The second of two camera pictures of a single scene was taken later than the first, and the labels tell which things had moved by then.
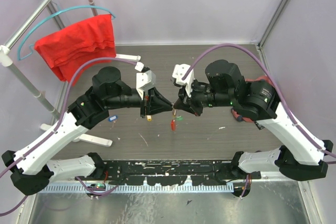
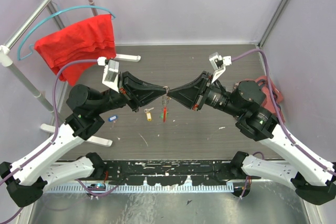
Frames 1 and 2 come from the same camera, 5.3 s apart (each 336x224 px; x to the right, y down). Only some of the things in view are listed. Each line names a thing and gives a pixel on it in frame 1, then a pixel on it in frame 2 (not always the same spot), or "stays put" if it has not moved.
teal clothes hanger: (32, 46) stays put
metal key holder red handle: (173, 122) to (165, 102)
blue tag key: (113, 118) stays put
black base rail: (204, 172) stays put
